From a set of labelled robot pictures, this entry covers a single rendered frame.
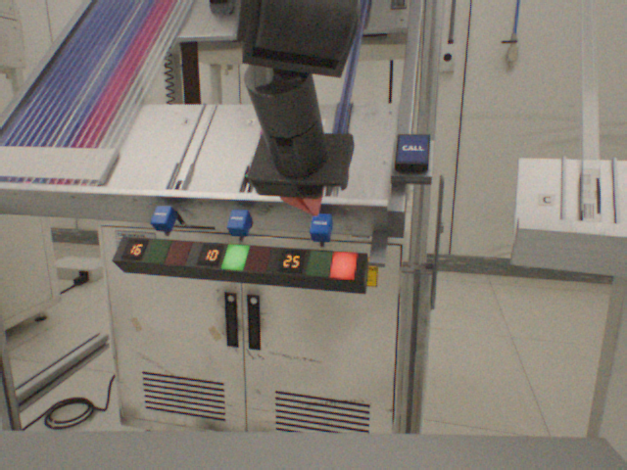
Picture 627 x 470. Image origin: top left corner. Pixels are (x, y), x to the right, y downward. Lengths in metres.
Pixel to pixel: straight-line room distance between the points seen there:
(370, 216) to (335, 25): 0.29
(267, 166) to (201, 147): 0.26
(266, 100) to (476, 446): 0.31
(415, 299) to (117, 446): 0.39
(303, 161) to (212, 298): 0.66
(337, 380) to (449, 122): 1.75
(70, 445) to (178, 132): 0.49
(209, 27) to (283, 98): 0.59
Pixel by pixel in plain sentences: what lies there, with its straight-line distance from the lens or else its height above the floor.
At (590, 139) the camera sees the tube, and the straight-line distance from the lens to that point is 0.52.
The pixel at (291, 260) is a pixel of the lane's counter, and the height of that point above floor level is 0.66.
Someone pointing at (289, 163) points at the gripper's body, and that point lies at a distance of 0.44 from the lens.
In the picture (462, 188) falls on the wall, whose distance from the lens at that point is 2.55.
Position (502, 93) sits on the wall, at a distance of 2.55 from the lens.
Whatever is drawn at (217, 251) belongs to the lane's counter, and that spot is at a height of 0.66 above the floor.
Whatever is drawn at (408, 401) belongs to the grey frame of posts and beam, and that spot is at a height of 0.44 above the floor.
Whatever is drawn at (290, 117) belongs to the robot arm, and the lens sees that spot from 0.40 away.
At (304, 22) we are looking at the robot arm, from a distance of 0.35.
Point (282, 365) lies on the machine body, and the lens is 1.06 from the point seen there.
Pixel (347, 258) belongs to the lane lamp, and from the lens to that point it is 0.55.
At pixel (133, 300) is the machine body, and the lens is 1.16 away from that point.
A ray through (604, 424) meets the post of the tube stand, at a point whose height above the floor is 0.44.
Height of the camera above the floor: 0.83
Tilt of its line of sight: 15 degrees down
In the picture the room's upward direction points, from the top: straight up
